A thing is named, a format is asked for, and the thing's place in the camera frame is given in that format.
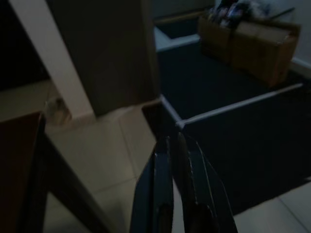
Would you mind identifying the beige square pillar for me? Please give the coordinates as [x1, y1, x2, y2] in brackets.
[46, 0, 161, 117]

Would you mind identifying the dark floor mat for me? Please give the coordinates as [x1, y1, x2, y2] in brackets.
[142, 40, 311, 216]

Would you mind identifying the white tape line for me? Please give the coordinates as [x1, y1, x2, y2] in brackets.
[175, 83, 304, 129]
[160, 95, 182, 124]

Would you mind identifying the white door frame post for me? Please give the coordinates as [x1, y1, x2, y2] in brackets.
[8, 0, 94, 121]

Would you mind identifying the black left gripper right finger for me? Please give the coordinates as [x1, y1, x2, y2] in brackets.
[176, 132, 236, 233]

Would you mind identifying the dark wooden table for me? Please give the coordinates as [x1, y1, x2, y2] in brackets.
[0, 111, 117, 233]

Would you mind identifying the brown cardboard box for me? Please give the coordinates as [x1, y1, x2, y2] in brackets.
[197, 16, 302, 87]

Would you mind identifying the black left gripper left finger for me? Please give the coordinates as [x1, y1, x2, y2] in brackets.
[129, 135, 173, 233]

